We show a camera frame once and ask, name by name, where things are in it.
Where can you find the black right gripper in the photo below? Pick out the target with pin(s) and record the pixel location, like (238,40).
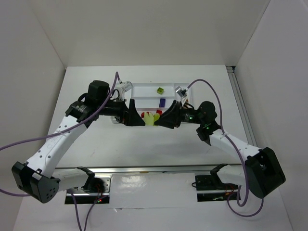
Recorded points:
(178,114)

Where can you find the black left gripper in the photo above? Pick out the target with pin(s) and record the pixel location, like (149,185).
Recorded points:
(126,112)

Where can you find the pale and lime green lego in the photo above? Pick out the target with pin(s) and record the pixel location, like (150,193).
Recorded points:
(152,119)

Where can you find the purple lego plate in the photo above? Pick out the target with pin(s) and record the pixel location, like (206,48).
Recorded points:
(162,103)

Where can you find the dark green square lego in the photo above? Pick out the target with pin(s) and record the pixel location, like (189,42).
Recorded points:
(160,90)

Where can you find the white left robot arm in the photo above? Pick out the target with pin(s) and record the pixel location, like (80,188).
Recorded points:
(37,176)

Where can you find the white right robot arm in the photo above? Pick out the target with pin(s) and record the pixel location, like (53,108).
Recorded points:
(261,171)

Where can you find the white divided sorting tray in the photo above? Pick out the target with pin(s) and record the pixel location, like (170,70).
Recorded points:
(147,99)

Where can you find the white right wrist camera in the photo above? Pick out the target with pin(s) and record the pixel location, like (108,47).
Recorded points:
(182,94)

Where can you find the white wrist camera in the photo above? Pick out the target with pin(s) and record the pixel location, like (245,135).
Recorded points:
(182,94)
(126,86)

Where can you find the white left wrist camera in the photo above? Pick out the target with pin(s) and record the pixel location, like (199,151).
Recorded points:
(126,86)

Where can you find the aluminium rail front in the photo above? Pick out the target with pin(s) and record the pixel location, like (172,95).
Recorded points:
(152,169)

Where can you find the aluminium rail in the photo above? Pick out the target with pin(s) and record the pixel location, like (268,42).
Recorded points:
(152,169)
(241,105)

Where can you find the aluminium rail right side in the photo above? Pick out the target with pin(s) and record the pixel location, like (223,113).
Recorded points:
(241,105)

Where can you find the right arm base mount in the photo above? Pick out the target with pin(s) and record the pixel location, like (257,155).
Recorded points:
(211,189)

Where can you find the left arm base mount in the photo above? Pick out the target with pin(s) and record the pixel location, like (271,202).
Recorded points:
(95,188)

